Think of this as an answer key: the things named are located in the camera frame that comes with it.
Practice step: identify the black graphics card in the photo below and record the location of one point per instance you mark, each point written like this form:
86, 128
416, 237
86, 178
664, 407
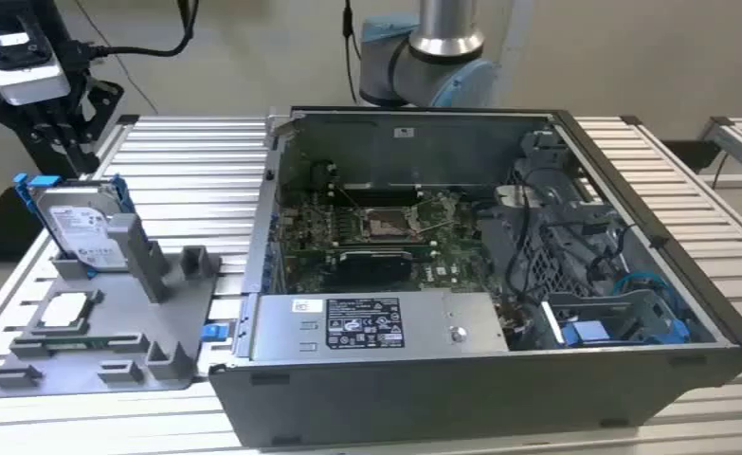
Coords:
370, 270

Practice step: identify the grey metal disk bay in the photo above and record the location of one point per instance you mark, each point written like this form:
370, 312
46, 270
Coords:
554, 246

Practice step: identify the green RAM stick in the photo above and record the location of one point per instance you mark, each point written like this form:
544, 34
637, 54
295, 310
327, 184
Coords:
93, 341

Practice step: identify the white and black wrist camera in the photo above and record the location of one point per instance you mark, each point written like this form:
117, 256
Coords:
30, 80

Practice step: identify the blue plastic disk carrier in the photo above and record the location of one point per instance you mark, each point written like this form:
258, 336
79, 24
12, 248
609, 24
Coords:
589, 329

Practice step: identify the black monitor stand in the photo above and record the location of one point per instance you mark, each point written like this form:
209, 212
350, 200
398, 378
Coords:
4, 227

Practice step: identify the green motherboard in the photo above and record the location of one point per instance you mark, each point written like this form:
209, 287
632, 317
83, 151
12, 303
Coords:
460, 265

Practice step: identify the grey parts rack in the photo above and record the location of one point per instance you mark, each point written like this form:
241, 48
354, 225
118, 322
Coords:
125, 322

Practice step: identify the hard disk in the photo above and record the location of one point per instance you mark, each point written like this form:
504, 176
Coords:
77, 223

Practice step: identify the silver power supply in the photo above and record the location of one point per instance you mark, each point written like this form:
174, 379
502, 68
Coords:
421, 322

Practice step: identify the CPU socket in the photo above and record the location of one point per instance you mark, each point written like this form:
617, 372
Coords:
386, 225

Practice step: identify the black box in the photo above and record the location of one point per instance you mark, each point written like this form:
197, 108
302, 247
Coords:
689, 154

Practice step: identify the black open PC case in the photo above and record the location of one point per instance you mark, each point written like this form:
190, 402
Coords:
440, 398

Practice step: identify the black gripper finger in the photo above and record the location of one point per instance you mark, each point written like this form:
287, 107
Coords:
109, 104
10, 118

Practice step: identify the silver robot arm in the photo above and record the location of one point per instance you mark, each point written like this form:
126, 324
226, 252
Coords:
446, 28

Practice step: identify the silver CPU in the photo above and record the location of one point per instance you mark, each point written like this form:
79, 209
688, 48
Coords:
60, 310

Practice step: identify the blue case latch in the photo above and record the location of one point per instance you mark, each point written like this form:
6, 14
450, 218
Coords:
213, 333

